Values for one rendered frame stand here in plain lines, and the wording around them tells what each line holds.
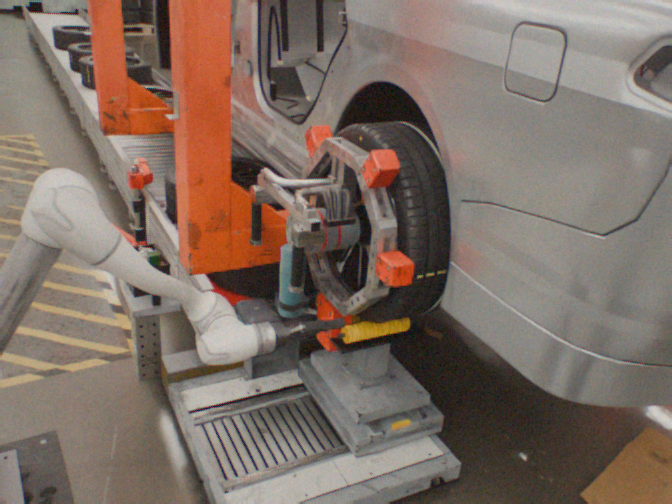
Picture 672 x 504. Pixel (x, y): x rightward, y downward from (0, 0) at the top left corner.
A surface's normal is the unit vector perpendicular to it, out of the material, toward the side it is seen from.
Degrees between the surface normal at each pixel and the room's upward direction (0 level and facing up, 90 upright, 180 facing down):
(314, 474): 0
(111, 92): 90
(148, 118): 90
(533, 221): 90
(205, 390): 0
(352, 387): 0
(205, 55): 90
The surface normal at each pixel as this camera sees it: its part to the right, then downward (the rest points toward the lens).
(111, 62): 0.45, 0.41
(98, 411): 0.07, -0.90
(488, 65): -0.89, 0.13
